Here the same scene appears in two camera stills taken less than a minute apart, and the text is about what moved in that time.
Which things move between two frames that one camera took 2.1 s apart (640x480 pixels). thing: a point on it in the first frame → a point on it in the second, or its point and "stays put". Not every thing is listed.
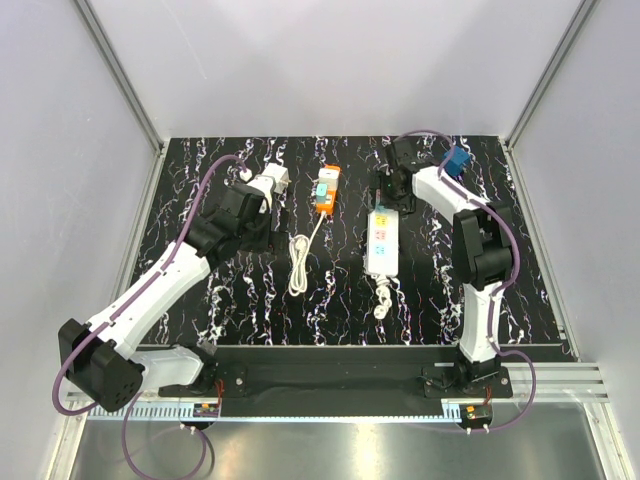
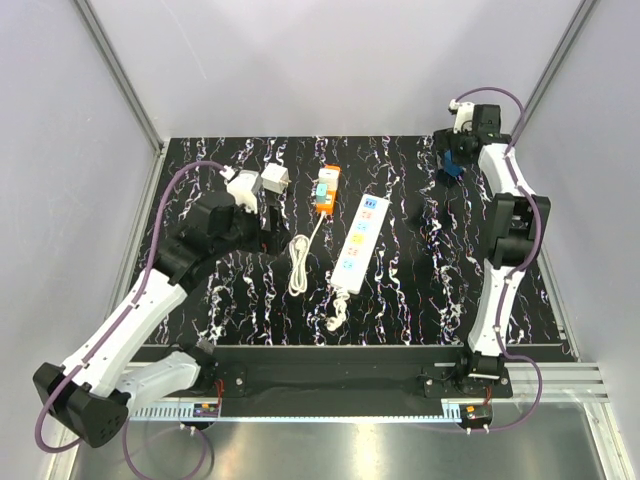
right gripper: (406, 206) → (446, 139)
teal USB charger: (321, 191) stays put
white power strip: (383, 243) → (360, 244)
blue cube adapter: (458, 160) stays put
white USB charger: (328, 176) stays put
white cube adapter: (280, 174) stays put
